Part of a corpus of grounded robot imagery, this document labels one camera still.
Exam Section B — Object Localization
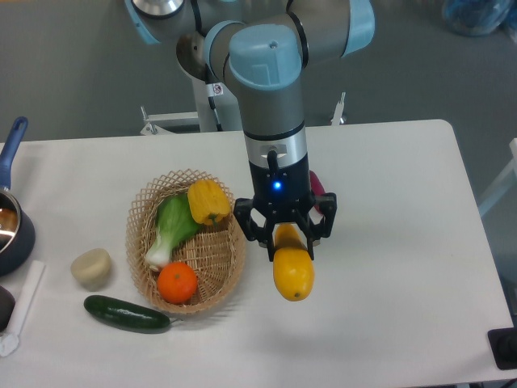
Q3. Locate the beige potato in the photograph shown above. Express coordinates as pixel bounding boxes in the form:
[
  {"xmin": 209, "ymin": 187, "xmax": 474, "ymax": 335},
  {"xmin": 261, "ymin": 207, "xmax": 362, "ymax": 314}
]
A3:
[{"xmin": 70, "ymin": 248, "xmax": 111, "ymax": 291}]

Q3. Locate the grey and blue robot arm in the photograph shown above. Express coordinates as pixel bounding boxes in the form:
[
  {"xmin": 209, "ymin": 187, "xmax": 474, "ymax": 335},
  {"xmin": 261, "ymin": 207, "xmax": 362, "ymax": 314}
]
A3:
[{"xmin": 125, "ymin": 1, "xmax": 375, "ymax": 254}]

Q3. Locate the woven wicker basket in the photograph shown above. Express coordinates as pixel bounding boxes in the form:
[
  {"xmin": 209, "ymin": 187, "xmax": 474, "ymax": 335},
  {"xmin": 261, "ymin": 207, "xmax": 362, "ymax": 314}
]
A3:
[{"xmin": 126, "ymin": 169, "xmax": 246, "ymax": 315}]

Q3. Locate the purple eggplant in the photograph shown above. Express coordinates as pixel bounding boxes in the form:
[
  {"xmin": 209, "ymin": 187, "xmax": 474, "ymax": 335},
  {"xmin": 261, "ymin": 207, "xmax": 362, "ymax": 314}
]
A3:
[{"xmin": 309, "ymin": 170, "xmax": 326, "ymax": 197}]

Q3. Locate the white plastic utensil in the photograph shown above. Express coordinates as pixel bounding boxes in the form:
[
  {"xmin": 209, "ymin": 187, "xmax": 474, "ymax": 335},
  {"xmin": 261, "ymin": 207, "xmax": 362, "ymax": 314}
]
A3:
[{"xmin": 1, "ymin": 260, "xmax": 45, "ymax": 357}]

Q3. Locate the yellow mango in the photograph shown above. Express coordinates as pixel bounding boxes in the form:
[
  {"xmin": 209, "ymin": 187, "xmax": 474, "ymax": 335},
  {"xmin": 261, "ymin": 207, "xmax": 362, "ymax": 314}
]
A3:
[{"xmin": 273, "ymin": 224, "xmax": 315, "ymax": 302}]

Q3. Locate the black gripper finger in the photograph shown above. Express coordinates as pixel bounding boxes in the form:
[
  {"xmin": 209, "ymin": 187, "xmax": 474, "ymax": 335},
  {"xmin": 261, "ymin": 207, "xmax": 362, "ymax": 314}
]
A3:
[
  {"xmin": 293, "ymin": 192, "xmax": 337, "ymax": 259},
  {"xmin": 233, "ymin": 197, "xmax": 275, "ymax": 261}
]

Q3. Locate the dark round object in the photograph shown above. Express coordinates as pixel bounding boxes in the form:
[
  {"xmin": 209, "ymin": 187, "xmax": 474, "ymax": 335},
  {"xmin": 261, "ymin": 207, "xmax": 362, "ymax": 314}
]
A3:
[{"xmin": 0, "ymin": 286, "xmax": 15, "ymax": 331}]

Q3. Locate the black device at table edge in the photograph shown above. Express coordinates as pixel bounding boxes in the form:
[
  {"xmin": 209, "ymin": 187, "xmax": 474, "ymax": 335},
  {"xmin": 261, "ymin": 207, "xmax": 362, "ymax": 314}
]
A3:
[{"xmin": 487, "ymin": 327, "xmax": 517, "ymax": 370}]

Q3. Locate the dark green cucumber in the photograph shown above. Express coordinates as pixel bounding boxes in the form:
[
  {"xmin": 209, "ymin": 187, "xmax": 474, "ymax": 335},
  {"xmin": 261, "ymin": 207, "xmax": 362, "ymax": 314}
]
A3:
[{"xmin": 83, "ymin": 295, "xmax": 178, "ymax": 334}]

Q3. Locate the green bok choy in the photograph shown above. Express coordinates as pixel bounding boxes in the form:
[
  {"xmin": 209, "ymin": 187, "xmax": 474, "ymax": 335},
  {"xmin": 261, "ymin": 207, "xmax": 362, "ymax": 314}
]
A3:
[{"xmin": 145, "ymin": 193, "xmax": 200, "ymax": 272}]

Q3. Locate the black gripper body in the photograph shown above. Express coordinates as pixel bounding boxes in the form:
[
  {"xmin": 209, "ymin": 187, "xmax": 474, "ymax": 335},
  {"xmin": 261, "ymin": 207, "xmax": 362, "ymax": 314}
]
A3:
[{"xmin": 250, "ymin": 152, "xmax": 322, "ymax": 221}]

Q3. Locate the blue plastic bag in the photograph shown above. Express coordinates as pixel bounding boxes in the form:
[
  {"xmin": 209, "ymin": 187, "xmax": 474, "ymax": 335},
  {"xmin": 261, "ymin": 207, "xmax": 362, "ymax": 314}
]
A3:
[{"xmin": 441, "ymin": 0, "xmax": 515, "ymax": 37}]

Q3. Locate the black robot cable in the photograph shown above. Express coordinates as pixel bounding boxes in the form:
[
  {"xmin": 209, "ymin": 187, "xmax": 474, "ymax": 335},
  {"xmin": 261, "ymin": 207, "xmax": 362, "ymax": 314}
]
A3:
[{"xmin": 204, "ymin": 64, "xmax": 225, "ymax": 133}]

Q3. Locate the orange tangerine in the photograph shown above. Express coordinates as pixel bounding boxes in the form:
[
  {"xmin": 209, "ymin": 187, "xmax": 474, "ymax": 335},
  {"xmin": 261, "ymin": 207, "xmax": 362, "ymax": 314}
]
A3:
[{"xmin": 157, "ymin": 262, "xmax": 198, "ymax": 305}]

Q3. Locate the yellow bell pepper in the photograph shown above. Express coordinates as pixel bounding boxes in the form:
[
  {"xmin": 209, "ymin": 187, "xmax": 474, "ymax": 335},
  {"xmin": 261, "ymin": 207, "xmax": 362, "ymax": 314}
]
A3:
[{"xmin": 187, "ymin": 179, "xmax": 231, "ymax": 226}]

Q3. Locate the dark blue saucepan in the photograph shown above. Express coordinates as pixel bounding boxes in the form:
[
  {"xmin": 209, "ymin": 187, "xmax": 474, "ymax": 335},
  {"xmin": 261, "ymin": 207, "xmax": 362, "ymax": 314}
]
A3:
[{"xmin": 1, "ymin": 116, "xmax": 36, "ymax": 276}]

